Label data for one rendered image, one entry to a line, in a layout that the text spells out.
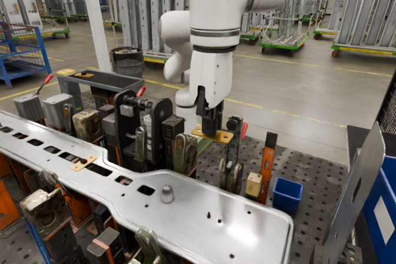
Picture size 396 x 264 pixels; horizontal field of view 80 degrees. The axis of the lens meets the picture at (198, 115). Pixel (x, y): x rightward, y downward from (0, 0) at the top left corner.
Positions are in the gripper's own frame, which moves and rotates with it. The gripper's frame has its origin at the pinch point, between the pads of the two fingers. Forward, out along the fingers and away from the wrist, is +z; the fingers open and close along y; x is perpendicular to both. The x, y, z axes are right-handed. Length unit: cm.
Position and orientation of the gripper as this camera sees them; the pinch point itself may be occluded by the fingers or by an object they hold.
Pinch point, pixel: (211, 122)
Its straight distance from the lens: 48.5
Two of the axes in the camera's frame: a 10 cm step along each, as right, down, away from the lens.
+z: 0.0, 8.9, 4.7
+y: -4.6, 4.1, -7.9
